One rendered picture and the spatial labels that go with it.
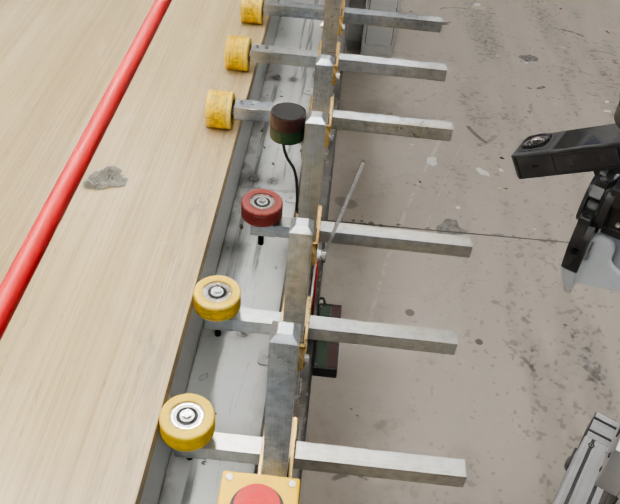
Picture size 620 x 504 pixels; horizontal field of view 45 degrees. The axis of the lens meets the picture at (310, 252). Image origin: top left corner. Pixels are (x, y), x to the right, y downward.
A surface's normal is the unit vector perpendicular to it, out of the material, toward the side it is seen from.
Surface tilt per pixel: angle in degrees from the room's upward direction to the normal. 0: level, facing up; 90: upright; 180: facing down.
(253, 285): 0
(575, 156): 89
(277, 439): 90
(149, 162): 0
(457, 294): 0
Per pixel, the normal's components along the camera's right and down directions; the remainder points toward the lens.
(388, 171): 0.07, -0.73
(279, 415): -0.08, 0.67
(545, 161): -0.55, 0.53
